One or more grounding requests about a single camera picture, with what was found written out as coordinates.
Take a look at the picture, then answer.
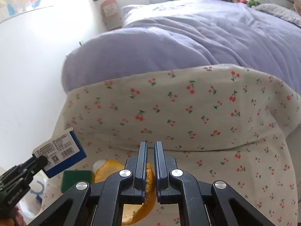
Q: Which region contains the blue white medicine box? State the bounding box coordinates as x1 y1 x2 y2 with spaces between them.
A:
32 128 86 179

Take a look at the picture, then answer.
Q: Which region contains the orange peel piece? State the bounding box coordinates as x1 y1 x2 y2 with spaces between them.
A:
94 160 157 225

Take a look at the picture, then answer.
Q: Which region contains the white plastic trash bin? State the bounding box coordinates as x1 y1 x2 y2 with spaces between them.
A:
18 171 47 223

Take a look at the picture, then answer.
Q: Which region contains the person's left hand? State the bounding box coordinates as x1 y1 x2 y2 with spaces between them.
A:
0 206 27 226

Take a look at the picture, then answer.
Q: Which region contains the green yellow sponge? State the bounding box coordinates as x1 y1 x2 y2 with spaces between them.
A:
61 170 94 193

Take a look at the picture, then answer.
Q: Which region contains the cherry print bed sheet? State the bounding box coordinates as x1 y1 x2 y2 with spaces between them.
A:
54 65 300 225

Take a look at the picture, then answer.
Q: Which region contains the purple duvet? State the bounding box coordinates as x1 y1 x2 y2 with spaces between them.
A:
62 0 300 92

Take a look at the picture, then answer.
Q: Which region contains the pink small stool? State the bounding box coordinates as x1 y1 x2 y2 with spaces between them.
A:
101 0 122 31

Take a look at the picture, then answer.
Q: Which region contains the grey pillow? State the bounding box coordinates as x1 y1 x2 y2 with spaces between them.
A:
252 0 300 27

